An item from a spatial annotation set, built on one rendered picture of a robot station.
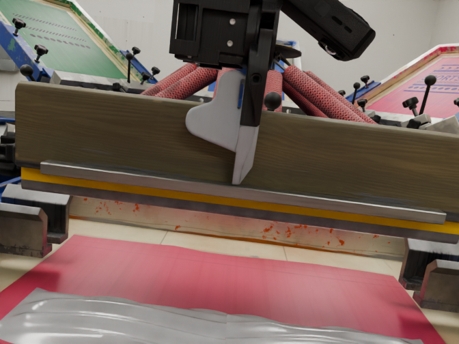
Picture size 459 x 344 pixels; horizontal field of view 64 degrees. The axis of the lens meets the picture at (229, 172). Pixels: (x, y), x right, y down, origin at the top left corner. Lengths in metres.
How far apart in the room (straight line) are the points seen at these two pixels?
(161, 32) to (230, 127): 4.35
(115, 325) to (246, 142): 0.18
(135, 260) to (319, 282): 0.21
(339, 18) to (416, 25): 4.63
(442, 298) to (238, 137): 0.25
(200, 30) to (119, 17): 4.50
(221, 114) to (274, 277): 0.22
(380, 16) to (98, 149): 4.58
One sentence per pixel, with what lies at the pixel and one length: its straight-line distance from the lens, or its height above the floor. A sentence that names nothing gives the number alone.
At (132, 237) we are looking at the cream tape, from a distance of 0.51.
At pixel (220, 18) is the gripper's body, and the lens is 0.31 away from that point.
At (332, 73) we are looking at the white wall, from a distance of 4.60.
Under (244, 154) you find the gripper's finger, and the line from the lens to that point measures 0.30.
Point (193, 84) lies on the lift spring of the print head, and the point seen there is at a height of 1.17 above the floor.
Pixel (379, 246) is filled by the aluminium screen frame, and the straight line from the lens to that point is 0.57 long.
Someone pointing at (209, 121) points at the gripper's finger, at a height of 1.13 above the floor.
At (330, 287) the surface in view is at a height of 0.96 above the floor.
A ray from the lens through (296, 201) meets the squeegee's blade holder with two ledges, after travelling 0.32.
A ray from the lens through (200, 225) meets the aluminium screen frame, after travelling 0.53.
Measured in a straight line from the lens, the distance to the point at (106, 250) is 0.48.
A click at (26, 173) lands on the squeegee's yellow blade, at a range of 0.39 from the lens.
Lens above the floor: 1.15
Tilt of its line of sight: 11 degrees down
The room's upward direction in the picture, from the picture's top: 7 degrees clockwise
